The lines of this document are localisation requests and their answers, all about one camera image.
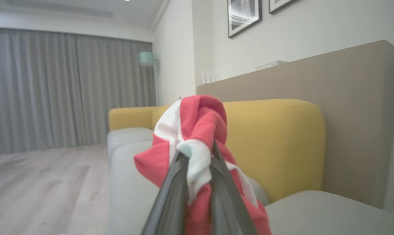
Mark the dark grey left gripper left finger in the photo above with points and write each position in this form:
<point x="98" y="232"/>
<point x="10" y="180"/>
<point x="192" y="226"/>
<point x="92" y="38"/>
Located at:
<point x="174" y="195"/>

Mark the flat white box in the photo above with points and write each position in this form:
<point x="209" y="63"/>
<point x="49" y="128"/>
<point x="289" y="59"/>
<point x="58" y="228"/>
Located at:
<point x="270" y="64"/>

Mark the floor lamp with teal shade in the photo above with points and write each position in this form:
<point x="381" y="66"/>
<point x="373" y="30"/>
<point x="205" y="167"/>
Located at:
<point x="147" y="58"/>

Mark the red basketball jersey white trim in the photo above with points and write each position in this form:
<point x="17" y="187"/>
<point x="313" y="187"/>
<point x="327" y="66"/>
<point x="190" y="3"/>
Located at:
<point x="200" y="120"/>

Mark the grey sofa seat cushion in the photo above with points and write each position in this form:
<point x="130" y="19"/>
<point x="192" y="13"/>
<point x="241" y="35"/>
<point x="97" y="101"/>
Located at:
<point x="131" y="189"/>
<point x="128" y="135"/>

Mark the beige wall panel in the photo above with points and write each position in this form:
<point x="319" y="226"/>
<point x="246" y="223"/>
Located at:
<point x="353" y="114"/>

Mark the yellow sofa backrest cushion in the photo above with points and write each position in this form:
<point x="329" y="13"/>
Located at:
<point x="275" y="147"/>
<point x="159" y="116"/>

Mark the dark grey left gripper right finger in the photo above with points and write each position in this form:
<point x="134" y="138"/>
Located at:
<point x="226" y="202"/>

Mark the black framed wall picture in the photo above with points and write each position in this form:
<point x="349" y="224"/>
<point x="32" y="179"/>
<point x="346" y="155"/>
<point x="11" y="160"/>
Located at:
<point x="280" y="5"/>
<point x="244" y="16"/>

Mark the yellow sofa armrest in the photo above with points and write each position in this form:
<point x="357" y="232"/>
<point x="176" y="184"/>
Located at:
<point x="130" y="117"/>

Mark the grey pleated curtain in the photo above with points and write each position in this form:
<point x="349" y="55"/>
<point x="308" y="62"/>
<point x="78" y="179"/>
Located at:
<point x="53" y="91"/>

